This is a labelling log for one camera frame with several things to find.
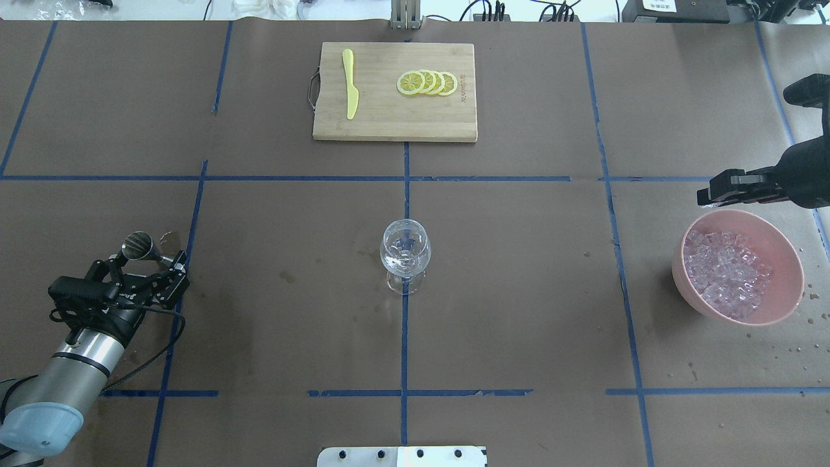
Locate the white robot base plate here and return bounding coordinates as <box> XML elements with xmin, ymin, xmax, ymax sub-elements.
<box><xmin>316</xmin><ymin>446</ymin><xmax>488</xmax><ymax>466</ymax></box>

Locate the pile of ice cubes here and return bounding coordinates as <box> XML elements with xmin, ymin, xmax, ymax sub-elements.
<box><xmin>682</xmin><ymin>230</ymin><xmax>774</xmax><ymax>322</ymax></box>

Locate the bamboo cutting board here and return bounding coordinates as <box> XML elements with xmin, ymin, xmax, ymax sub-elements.
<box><xmin>313</xmin><ymin>42</ymin><xmax>479</xmax><ymax>144</ymax></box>

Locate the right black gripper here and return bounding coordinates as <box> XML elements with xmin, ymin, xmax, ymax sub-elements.
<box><xmin>697</xmin><ymin>139</ymin><xmax>829</xmax><ymax>209</ymax></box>

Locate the back lemon slice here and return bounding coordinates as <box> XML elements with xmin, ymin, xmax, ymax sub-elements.
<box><xmin>438</xmin><ymin>71</ymin><xmax>458</xmax><ymax>97</ymax></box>

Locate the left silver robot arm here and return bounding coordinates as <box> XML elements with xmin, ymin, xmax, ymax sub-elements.
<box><xmin>2</xmin><ymin>251</ymin><xmax>189</xmax><ymax>466</ymax></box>

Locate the pink bowl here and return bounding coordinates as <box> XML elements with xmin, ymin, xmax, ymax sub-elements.
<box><xmin>672</xmin><ymin>209</ymin><xmax>805</xmax><ymax>326</ymax></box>

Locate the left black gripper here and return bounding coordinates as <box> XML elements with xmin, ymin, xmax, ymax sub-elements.
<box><xmin>49</xmin><ymin>252</ymin><xmax>190</xmax><ymax>338</ymax></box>

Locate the clear wine glass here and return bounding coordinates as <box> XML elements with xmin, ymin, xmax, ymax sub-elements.
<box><xmin>379</xmin><ymin>219</ymin><xmax>432</xmax><ymax>296</ymax></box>

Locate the steel cocktail jigger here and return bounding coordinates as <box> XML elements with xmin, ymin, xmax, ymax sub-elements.
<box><xmin>121</xmin><ymin>231</ymin><xmax>174</xmax><ymax>268</ymax></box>

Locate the aluminium frame post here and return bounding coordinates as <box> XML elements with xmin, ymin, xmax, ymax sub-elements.
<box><xmin>390</xmin><ymin>0</ymin><xmax>423</xmax><ymax>30</ymax></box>

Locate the yellow plastic knife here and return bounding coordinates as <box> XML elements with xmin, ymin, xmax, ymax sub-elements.
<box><xmin>342</xmin><ymin>49</ymin><xmax>360</xmax><ymax>119</ymax></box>

